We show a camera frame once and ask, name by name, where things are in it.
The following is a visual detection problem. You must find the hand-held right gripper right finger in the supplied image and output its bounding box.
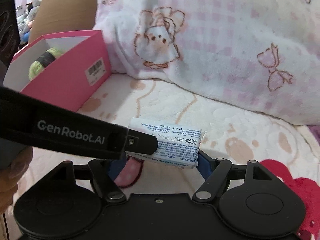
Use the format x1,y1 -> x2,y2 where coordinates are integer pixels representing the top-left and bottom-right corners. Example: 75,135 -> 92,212
193,150 -> 275,203

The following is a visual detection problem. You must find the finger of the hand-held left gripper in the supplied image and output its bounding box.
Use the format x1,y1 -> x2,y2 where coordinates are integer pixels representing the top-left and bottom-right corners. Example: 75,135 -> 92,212
124,128 -> 158,156

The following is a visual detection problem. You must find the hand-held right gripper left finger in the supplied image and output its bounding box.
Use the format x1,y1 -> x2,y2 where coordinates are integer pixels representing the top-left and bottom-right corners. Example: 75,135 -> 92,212
53,158 -> 128,203

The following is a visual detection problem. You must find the white tissue pack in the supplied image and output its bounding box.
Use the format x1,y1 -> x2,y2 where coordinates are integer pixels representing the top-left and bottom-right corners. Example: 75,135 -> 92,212
126,117 -> 207,169

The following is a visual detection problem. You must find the pink cardboard box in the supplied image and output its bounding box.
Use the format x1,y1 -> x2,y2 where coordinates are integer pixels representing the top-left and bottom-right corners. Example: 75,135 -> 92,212
3,30 -> 112,112

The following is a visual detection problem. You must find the green yarn ball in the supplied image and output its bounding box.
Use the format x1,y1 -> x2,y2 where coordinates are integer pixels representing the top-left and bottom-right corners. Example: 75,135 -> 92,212
28,47 -> 63,82

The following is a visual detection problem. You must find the brown pillow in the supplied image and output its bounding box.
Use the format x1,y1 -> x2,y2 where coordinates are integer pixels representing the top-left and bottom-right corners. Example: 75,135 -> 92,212
27,0 -> 99,44

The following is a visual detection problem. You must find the pink plaid pillow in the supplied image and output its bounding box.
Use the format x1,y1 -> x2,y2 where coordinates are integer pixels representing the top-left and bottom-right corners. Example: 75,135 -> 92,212
94,0 -> 320,125

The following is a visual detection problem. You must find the grey stuffed toy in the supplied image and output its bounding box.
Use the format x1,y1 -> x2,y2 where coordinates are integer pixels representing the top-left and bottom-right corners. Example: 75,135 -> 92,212
24,0 -> 42,38

